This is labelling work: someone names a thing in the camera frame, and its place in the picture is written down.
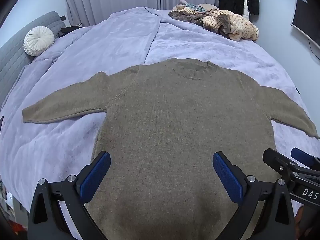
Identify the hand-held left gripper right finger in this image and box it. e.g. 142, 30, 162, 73
212, 151, 297, 240

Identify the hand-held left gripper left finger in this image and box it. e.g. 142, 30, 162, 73
27, 151, 111, 240

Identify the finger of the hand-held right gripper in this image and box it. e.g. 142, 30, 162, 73
262, 148, 302, 181
291, 147, 320, 168

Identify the olive brown knit sweater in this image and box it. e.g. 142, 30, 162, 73
22, 57, 320, 240

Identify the lavender plush blanket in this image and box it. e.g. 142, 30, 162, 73
0, 6, 316, 240

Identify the grey quilted headboard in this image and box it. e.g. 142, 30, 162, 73
0, 11, 67, 105

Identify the round white pleated pillow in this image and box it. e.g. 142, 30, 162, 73
23, 26, 55, 57

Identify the brown fuzzy garment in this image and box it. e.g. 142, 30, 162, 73
168, 9, 232, 39

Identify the beige folded cloth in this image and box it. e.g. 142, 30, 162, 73
174, 0, 218, 13

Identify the black screen cable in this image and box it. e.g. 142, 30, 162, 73
308, 38, 320, 61

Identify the black wall screen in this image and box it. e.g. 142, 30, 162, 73
290, 0, 320, 48

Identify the black strap by headboard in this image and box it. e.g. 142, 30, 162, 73
57, 23, 83, 38

